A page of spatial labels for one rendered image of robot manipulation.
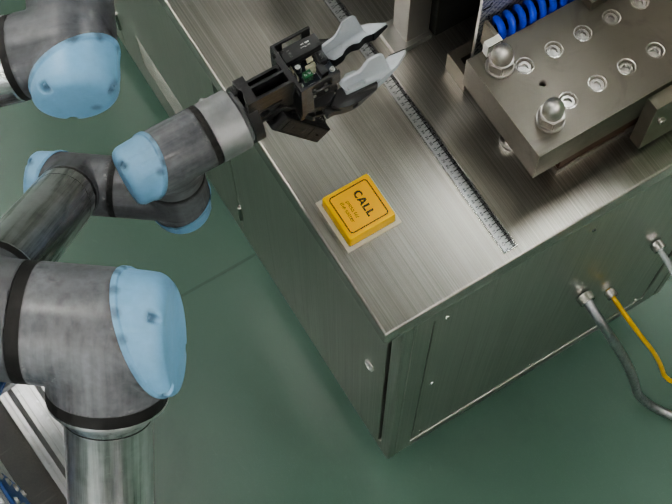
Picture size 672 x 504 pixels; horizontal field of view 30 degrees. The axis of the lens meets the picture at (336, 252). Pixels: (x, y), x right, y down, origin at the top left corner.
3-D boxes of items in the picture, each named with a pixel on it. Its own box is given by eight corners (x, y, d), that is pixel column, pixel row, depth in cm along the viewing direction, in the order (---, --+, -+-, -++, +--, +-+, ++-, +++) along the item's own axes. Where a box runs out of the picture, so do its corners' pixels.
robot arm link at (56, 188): (-114, 395, 114) (41, 213, 159) (5, 406, 113) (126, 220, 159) (-124, 278, 110) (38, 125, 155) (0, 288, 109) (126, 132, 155)
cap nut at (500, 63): (479, 62, 157) (482, 43, 153) (503, 48, 158) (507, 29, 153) (495, 84, 156) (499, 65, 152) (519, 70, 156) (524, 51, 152)
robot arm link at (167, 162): (114, 170, 148) (101, 137, 140) (196, 126, 150) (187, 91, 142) (146, 222, 145) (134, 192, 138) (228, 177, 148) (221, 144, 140)
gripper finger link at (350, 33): (388, 4, 147) (328, 49, 145) (387, 31, 152) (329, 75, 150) (371, -13, 148) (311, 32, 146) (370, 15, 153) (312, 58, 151)
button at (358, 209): (321, 205, 164) (321, 197, 162) (366, 179, 165) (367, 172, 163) (349, 247, 162) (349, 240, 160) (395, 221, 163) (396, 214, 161)
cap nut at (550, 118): (529, 115, 154) (534, 98, 150) (553, 102, 155) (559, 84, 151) (546, 138, 153) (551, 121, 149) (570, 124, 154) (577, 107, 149)
